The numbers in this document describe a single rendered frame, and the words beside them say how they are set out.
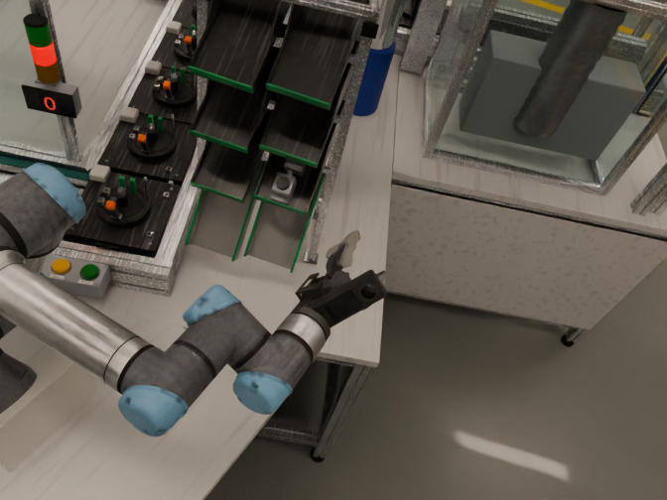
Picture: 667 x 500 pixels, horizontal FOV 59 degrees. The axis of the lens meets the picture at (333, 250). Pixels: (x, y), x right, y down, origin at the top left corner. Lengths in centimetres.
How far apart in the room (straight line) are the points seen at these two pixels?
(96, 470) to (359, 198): 109
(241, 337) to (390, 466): 166
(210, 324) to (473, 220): 154
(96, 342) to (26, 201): 29
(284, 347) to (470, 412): 183
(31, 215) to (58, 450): 65
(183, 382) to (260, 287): 89
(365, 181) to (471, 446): 120
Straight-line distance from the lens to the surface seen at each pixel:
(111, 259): 160
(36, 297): 91
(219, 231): 156
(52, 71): 160
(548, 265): 248
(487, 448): 261
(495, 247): 236
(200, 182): 144
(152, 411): 78
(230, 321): 85
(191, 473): 145
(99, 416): 151
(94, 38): 247
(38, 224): 102
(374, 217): 189
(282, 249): 155
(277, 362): 86
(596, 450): 285
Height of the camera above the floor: 225
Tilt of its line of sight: 51 degrees down
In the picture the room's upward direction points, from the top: 17 degrees clockwise
